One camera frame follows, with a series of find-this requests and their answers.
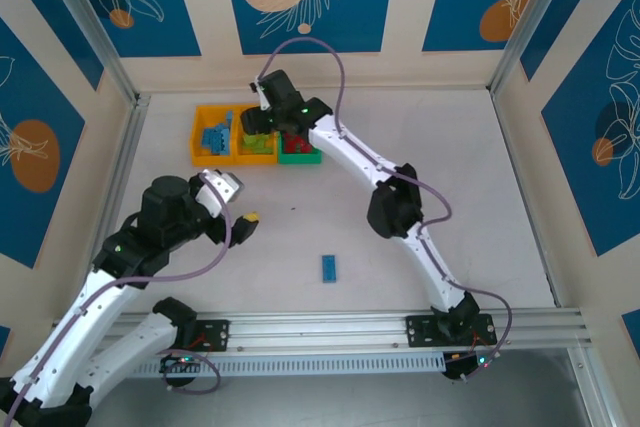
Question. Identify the long red lego brick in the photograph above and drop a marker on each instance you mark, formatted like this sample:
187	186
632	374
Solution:
294	141
306	148

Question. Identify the green two-by-four lego brick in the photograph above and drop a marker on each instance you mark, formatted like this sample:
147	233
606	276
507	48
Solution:
262	148

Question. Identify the long blue lego brick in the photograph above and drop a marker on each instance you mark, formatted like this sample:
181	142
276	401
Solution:
223	137
221	149
228	120
330	269

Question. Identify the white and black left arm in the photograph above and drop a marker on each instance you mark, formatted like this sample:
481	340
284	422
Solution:
65	327

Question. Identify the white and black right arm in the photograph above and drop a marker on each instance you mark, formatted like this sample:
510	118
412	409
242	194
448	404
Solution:
350	147

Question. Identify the yellow plastic container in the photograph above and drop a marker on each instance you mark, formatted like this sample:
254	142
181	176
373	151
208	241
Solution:
197	159
255	159

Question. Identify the green plastic container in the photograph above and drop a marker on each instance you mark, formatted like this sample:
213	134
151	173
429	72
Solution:
300	158

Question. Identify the small circuit board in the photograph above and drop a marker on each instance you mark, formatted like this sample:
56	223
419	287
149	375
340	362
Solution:
465	367
180	363

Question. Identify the aluminium table edge rail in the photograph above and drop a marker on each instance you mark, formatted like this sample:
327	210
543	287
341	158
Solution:
131	137
525	197

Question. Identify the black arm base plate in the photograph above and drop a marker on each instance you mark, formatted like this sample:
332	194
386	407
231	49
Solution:
420	332
215	334

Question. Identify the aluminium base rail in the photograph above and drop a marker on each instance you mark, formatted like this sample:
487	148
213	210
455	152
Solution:
325	329

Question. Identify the aluminium frame post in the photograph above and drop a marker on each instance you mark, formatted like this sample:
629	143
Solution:
540	22
95	27
587	387

